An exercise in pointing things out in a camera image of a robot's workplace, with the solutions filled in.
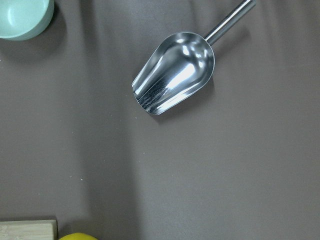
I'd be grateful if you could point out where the bamboo cutting board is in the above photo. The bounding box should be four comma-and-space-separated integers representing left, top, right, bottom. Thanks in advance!
0, 220, 58, 240

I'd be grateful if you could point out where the mint green bowl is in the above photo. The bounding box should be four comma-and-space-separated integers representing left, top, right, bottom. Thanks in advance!
0, 0, 55, 41

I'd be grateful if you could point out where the steel scoop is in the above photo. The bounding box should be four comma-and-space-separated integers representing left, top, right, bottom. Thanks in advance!
131, 0, 257, 115

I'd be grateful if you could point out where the yellow lemon lower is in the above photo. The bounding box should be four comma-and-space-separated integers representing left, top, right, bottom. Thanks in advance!
59, 232, 98, 240

